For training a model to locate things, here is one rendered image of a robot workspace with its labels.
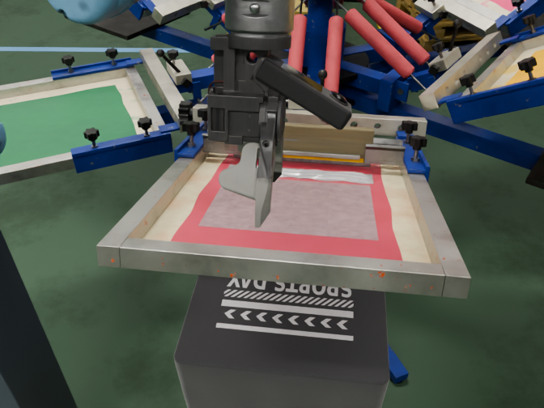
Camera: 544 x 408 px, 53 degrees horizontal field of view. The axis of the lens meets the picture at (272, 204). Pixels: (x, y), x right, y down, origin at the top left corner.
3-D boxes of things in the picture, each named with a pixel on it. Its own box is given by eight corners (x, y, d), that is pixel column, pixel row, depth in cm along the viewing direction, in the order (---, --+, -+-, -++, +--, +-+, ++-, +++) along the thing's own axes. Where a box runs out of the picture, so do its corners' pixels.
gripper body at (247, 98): (221, 129, 68) (220, 29, 63) (289, 133, 67) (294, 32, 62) (207, 146, 61) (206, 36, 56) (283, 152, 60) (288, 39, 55)
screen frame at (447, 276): (467, 299, 82) (471, 277, 81) (97, 265, 88) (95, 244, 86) (406, 153, 155) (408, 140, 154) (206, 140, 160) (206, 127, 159)
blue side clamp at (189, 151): (194, 178, 132) (193, 150, 130) (174, 176, 133) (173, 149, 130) (219, 145, 160) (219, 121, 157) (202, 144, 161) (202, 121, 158)
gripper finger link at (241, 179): (216, 223, 61) (225, 146, 63) (269, 228, 60) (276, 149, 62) (210, 218, 58) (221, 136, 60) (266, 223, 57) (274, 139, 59)
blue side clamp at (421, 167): (426, 195, 127) (430, 167, 125) (404, 193, 128) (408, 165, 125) (410, 158, 155) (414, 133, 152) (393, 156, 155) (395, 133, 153)
